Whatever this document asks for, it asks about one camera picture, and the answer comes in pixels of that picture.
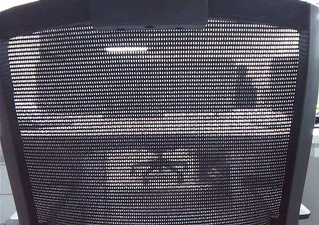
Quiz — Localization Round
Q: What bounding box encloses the white drawer cabinet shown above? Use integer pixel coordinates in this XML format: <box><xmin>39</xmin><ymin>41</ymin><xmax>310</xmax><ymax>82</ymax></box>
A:
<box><xmin>0</xmin><ymin>145</ymin><xmax>18</xmax><ymax>222</ymax></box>

